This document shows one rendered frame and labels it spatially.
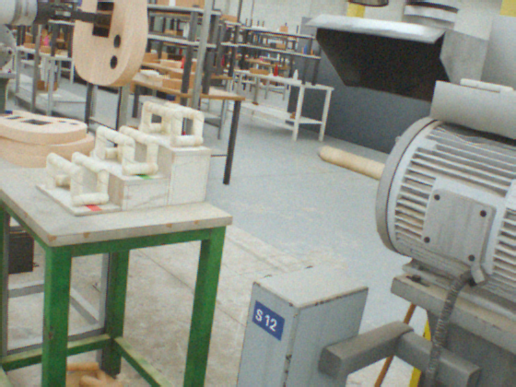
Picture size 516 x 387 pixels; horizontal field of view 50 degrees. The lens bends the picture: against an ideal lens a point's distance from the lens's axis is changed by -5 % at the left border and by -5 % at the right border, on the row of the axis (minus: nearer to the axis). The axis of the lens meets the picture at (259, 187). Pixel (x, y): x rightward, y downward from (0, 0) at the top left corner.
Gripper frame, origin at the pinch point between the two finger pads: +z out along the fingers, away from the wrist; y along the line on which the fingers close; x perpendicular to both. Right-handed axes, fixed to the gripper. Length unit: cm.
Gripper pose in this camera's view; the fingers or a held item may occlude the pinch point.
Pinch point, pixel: (101, 18)
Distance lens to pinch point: 166.7
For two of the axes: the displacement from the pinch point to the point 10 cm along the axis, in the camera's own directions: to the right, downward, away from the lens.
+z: 7.1, -0.6, 7.0
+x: 1.6, -9.6, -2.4
